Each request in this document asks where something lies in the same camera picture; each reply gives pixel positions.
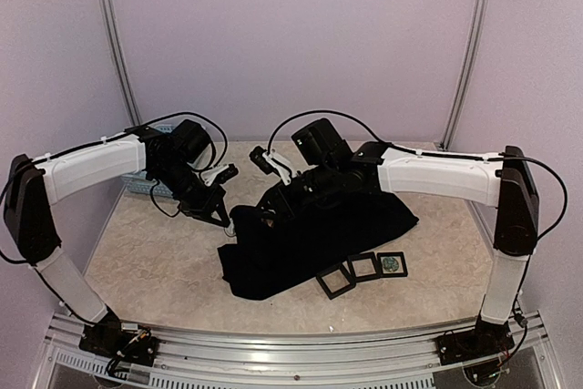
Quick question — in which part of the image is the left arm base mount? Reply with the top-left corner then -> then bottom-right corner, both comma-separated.
79,307 -> 159,377

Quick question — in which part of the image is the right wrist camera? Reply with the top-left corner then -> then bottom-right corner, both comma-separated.
249,118 -> 354,185

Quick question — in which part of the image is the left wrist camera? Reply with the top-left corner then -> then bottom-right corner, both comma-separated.
170,119 -> 239,187

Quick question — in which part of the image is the green round brooch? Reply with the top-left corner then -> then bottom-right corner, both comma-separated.
382,257 -> 400,273

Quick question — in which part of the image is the black garment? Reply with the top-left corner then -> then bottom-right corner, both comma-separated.
218,193 -> 419,301

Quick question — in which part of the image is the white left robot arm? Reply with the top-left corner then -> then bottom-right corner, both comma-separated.
2,120 -> 238,357

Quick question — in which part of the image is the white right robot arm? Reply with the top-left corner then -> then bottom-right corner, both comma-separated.
251,139 -> 539,356

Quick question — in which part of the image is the front aluminium rail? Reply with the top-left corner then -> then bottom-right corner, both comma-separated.
43,311 -> 552,389

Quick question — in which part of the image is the light blue plastic basket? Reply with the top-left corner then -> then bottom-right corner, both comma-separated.
120,122 -> 183,201

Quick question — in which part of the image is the right aluminium corner post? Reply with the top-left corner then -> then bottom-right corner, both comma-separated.
439,0 -> 488,150

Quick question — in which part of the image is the middle black square frame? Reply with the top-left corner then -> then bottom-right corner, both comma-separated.
347,251 -> 381,282

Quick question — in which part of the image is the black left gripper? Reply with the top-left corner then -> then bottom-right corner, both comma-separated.
152,160 -> 230,228

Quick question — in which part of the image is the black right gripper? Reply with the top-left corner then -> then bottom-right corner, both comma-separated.
252,159 -> 339,221

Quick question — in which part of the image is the right black square frame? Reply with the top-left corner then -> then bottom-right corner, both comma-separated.
376,251 -> 408,278

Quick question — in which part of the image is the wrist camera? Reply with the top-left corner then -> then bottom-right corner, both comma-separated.
249,118 -> 354,185
170,119 -> 239,187

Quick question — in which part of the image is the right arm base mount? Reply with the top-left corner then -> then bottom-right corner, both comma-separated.
435,312 -> 528,365

